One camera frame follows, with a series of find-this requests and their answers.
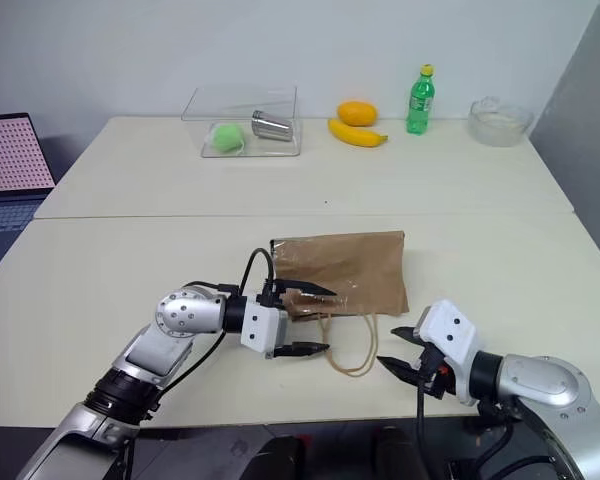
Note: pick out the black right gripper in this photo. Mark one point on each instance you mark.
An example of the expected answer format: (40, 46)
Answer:
(432, 372)

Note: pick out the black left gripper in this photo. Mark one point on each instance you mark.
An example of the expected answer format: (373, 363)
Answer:
(282, 330)

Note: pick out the brown paper bag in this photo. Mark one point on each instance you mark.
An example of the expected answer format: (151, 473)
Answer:
(350, 270)

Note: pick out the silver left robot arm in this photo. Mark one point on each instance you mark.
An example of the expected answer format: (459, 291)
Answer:
(185, 312)

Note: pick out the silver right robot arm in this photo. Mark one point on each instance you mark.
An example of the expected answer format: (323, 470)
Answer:
(545, 385)

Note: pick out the dark rounded shape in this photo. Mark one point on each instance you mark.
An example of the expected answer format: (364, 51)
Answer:
(275, 460)

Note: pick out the yellow banana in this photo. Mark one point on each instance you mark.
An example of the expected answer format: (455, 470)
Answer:
(352, 134)

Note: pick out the metal cup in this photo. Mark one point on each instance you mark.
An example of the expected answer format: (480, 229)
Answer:
(272, 127)

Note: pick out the green ball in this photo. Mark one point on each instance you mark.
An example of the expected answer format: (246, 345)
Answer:
(226, 138)

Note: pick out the orange mango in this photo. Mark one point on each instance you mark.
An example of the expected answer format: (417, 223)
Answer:
(357, 113)

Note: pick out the clear plastic box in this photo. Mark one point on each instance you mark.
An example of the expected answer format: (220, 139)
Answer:
(245, 100)

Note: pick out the green plastic bottle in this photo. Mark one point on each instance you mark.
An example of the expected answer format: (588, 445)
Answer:
(421, 102)

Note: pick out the clear glass bowl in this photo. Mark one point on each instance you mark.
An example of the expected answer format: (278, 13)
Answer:
(500, 122)

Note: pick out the open laptop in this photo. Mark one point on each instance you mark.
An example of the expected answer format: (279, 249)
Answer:
(10, 155)

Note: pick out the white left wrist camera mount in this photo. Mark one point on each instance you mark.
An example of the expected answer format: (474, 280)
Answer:
(260, 325)

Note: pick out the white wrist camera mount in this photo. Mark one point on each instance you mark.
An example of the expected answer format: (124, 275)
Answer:
(450, 325)
(260, 325)

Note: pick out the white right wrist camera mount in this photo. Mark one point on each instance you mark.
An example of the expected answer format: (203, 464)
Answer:
(450, 325)

